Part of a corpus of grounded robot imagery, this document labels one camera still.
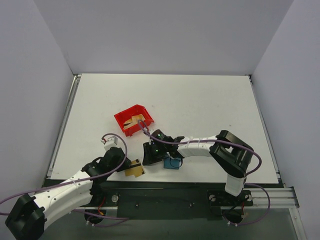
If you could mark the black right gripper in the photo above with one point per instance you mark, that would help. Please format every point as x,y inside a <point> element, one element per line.
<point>149,156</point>

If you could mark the right aluminium side rail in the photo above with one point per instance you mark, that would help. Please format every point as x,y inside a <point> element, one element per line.
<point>270,147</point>

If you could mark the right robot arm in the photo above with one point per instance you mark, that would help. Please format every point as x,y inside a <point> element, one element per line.
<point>230,152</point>

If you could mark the left aluminium side rail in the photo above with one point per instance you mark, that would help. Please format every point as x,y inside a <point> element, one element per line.
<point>70,100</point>

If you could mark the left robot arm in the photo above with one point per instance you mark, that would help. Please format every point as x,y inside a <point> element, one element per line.
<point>32,214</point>

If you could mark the red plastic bin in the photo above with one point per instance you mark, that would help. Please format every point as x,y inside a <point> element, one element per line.
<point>126,114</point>

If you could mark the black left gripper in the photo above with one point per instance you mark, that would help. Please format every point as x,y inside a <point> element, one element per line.
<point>124,163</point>

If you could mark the blue leather card holder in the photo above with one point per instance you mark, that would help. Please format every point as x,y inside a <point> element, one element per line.
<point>172,163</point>

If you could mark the aluminium side rail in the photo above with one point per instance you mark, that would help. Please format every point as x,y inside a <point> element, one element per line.
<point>70,100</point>
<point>270,147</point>

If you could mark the aluminium front rail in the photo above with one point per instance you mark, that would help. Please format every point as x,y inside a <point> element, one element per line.
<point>272,197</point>

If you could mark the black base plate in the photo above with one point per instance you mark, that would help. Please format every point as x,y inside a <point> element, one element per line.
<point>137,200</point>

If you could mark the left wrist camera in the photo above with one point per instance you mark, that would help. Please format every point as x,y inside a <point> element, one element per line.
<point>109,142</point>

